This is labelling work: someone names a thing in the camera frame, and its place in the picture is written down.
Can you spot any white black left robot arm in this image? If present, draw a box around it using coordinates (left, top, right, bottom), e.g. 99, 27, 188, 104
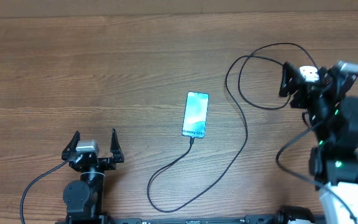
62, 129, 124, 224

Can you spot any white power strip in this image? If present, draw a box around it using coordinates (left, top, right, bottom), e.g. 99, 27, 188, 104
299, 66, 319, 82

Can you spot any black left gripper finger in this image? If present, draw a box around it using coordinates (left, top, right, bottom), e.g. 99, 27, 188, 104
110, 128, 124, 163
62, 131, 80, 161

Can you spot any black charger cable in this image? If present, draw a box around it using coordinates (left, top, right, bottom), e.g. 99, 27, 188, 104
146, 42, 319, 214

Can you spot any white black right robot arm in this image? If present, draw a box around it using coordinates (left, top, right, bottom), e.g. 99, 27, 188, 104
279, 61, 358, 223

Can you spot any Galaxy smartphone blue screen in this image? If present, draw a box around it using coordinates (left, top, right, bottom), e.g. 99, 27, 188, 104
181, 91, 209, 138

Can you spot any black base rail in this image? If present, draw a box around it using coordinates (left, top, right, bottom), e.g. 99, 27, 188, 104
55, 213, 326, 224

